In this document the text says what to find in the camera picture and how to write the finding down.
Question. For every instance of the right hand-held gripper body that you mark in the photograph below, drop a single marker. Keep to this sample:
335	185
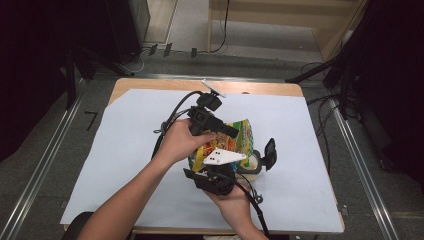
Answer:
216	181

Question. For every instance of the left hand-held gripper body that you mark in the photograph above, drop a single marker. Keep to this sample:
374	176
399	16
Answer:
201	118

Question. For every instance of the yellow pouch with green cap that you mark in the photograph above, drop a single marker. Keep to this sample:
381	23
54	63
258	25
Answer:
243	136

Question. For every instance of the clear jar with black lid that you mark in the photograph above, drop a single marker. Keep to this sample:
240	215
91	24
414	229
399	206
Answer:
270	155

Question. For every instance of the person's right hand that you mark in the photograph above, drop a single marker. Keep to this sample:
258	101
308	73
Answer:
235	210

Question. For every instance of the person's left hand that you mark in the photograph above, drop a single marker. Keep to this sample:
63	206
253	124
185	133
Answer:
178	143

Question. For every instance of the wooden table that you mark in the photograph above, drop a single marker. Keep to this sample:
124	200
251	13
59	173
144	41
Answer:
150	85

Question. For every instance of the white table sheet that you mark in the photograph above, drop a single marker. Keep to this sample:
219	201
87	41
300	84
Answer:
300	200

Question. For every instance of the black tripod stand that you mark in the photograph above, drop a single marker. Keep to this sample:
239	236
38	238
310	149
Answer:
313	71

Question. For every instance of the black cabinet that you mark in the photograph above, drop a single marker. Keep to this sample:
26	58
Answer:
126	30

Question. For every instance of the black stand legs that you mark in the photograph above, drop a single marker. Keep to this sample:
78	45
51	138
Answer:
71	80

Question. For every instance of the dark curtain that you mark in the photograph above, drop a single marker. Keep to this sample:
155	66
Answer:
30	66
396	83

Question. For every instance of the light wooden furniture frame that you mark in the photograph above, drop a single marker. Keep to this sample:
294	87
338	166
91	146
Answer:
266	13

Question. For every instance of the metal floor rail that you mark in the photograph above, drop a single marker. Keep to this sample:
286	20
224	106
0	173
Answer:
43	166
363	173

